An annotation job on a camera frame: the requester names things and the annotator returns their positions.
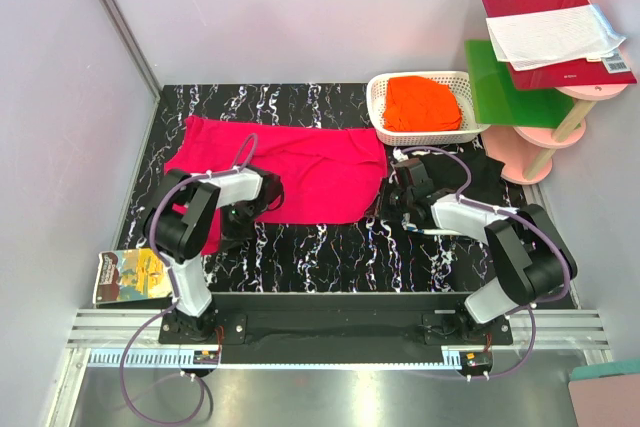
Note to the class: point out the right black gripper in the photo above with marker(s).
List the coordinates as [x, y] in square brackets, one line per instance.
[385, 187]

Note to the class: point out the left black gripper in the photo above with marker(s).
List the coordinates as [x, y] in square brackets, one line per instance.
[230, 236]

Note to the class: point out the magenta t shirt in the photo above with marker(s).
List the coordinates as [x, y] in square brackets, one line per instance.
[329, 176]

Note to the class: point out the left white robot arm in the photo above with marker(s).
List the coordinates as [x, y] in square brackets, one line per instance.
[177, 225]

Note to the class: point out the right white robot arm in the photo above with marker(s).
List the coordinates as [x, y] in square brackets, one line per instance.
[531, 261]

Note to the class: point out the folded black white t shirt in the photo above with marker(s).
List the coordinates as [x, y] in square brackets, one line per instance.
[475, 179]

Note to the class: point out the white plastic basket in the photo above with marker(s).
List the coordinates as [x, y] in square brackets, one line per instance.
[459, 84]

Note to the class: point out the orange t shirt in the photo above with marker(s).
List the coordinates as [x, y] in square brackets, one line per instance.
[418, 104]

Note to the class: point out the illustrated book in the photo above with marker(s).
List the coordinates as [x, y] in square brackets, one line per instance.
[129, 276]

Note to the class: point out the pink wooden shelf stand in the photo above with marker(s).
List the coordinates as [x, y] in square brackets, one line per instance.
[527, 152]

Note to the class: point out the green plastic sheet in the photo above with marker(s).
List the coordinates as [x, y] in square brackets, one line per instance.
[498, 102]

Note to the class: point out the white mesh cloth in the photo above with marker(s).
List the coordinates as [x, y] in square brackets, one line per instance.
[540, 39]

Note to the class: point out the dark red folder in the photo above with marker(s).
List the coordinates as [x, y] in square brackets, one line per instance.
[609, 70]

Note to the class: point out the teal board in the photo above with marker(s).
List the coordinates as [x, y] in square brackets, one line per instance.
[610, 369]

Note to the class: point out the pink board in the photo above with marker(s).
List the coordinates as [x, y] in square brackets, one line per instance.
[606, 401]

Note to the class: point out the white slotted cable duct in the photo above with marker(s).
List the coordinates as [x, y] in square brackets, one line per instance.
[241, 358]

